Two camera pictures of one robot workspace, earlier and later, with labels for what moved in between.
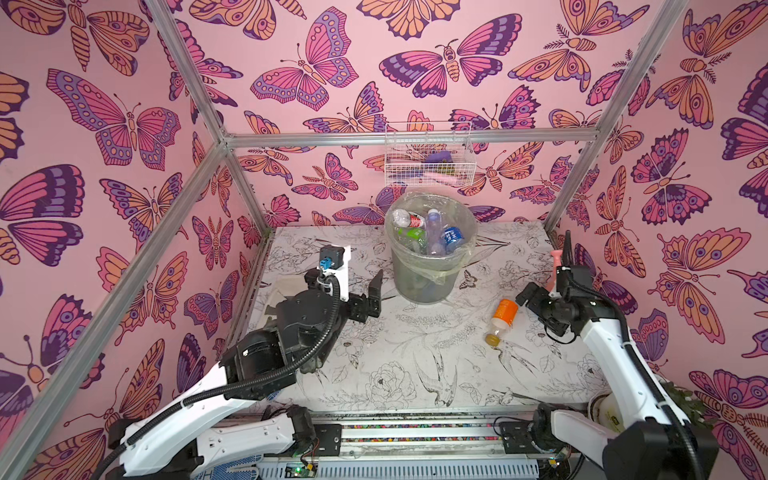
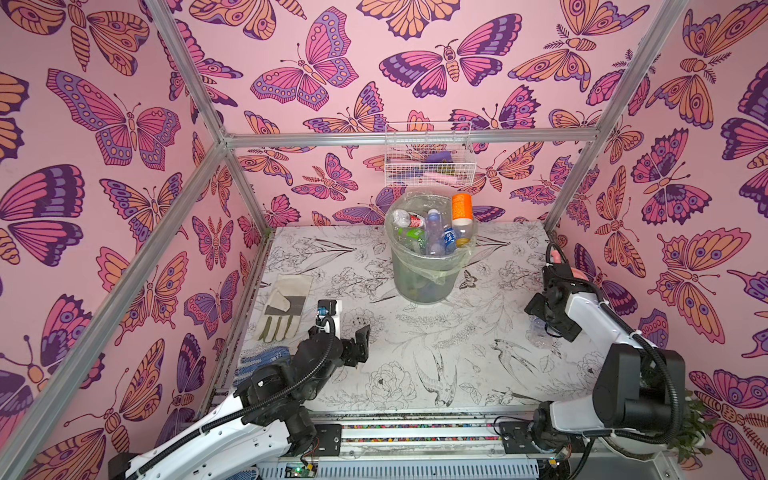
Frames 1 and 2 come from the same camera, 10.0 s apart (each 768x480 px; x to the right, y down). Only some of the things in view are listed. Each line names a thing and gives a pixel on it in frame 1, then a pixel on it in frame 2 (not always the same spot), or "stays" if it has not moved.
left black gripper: (370, 302) → (351, 358)
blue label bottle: (453, 239) stays
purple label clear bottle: (434, 236) stays
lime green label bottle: (415, 236) stays
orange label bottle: (503, 318) → (462, 217)
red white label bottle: (403, 218) stays
